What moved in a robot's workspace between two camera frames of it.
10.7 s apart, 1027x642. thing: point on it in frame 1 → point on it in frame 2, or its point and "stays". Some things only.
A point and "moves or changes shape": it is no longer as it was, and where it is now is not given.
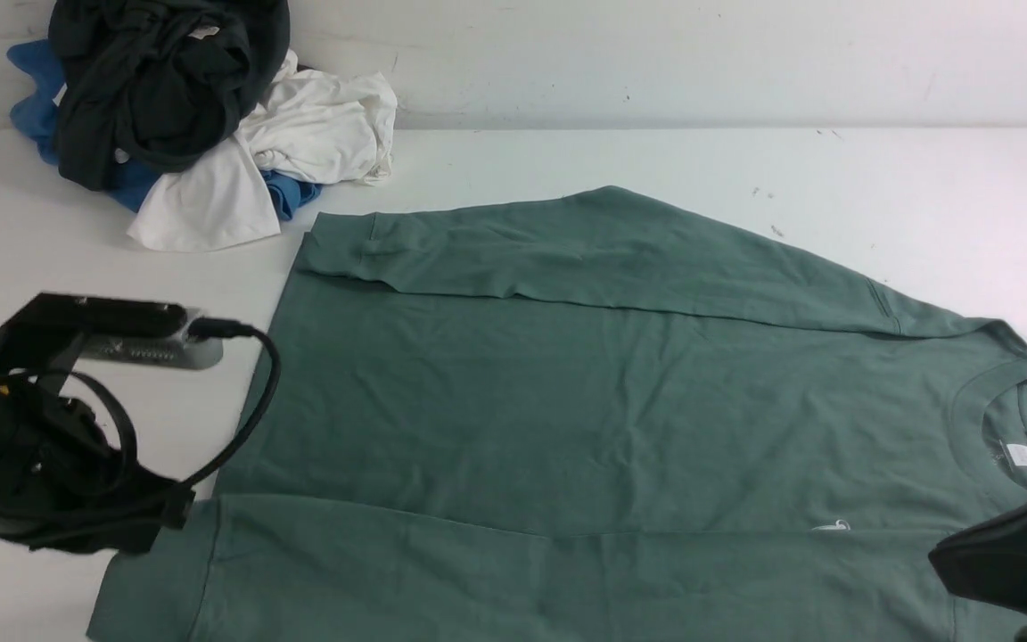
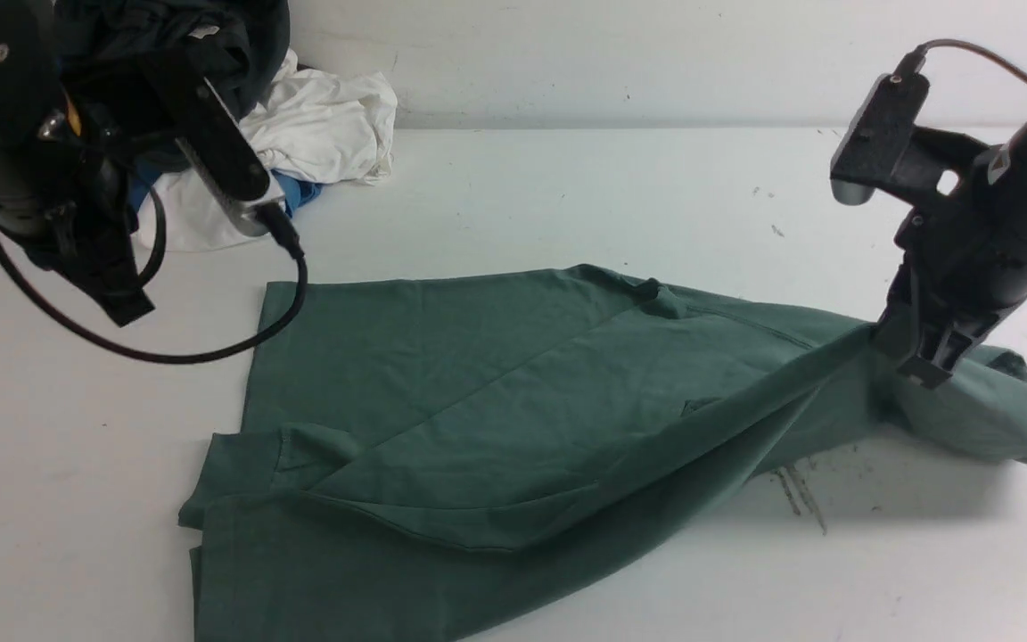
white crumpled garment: [311, 125] stays
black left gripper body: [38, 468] → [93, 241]
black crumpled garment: [169, 83] stays
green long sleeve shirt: [589, 415] moves or changes shape
